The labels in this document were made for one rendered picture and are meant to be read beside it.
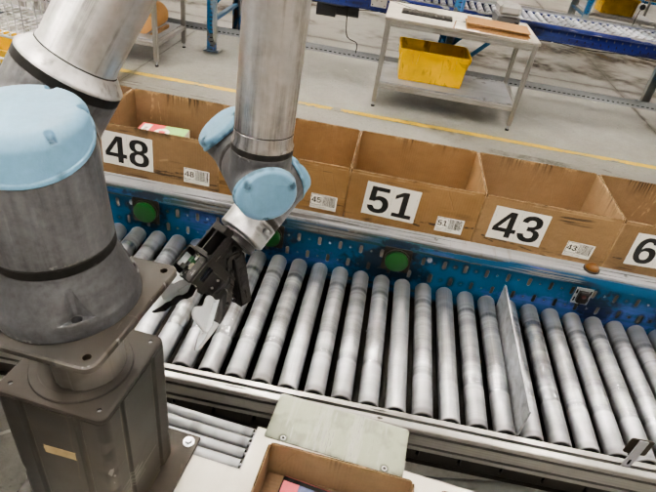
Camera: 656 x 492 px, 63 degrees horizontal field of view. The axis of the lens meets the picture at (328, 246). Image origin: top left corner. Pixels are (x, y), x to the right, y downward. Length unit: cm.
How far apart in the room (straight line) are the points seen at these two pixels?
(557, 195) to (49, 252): 161
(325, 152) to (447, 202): 49
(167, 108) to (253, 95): 125
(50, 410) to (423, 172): 136
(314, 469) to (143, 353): 41
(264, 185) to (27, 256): 30
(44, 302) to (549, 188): 159
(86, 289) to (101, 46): 32
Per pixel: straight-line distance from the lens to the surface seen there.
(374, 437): 124
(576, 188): 195
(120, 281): 76
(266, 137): 74
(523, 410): 137
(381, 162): 184
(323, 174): 156
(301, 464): 111
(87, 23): 79
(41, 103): 71
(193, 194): 166
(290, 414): 124
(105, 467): 94
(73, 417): 87
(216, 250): 93
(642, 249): 177
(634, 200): 203
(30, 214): 67
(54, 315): 74
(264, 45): 70
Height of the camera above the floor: 175
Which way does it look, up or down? 35 degrees down
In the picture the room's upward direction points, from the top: 9 degrees clockwise
